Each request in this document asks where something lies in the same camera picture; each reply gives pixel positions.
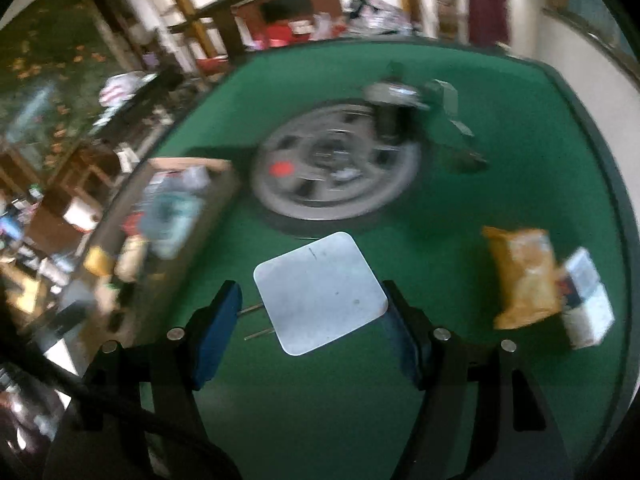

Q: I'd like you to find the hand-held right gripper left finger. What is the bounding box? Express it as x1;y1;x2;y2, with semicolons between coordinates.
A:
44;280;244;480

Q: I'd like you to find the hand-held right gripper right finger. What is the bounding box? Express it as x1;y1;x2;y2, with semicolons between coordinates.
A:
382;280;577;480

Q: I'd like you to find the white power adapter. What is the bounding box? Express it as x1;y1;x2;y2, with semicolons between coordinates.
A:
236;231;390;357

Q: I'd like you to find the cardboard box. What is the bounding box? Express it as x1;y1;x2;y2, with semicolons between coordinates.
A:
82;156;242;356

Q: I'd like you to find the small yellow item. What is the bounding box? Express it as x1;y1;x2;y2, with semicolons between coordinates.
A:
82;245;116;277

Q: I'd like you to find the yellow snack bag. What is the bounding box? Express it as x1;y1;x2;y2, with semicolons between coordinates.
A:
481;226;563;331

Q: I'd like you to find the white and dark medicine box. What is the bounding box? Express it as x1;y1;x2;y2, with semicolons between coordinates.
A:
559;246;616;351

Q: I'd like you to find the round grey table hub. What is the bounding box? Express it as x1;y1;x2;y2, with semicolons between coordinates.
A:
250;102;422;223

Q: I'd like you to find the white plastic bag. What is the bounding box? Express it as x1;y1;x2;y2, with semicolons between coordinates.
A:
97;71;151;107

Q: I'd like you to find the red box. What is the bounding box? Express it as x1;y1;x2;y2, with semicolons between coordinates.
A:
262;20;302;49

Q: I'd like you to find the floral bag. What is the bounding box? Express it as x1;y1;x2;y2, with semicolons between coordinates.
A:
345;0;417;34

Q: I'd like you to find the window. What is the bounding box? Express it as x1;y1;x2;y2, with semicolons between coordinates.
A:
542;0;632;78

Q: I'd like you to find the wooden wall cabinet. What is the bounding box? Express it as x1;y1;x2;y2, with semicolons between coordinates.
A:
85;0;351;76

